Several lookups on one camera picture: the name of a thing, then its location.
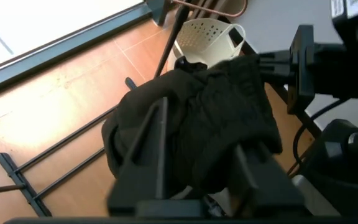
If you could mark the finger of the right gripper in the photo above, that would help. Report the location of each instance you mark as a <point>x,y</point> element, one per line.
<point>277,77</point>
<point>275,59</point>

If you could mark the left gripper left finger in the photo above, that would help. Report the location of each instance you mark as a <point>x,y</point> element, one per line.
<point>145,180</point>

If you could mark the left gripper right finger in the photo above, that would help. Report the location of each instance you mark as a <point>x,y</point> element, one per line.
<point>269,193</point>

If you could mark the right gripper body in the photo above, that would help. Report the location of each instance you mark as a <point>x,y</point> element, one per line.
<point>303,68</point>

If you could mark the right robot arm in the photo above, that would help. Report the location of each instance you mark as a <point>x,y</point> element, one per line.
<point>337,155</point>

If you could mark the white laundry basket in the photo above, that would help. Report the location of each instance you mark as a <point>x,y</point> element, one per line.
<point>204,37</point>

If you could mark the pink clothes hanger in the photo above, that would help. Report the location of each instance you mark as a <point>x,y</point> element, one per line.
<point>216,12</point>

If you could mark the black clothes rack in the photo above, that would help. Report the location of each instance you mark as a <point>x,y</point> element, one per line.
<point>168,46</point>

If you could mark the brown curtain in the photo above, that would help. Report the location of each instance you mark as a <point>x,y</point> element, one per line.
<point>225,4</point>

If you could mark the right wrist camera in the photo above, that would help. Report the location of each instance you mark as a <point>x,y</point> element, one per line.
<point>353,21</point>

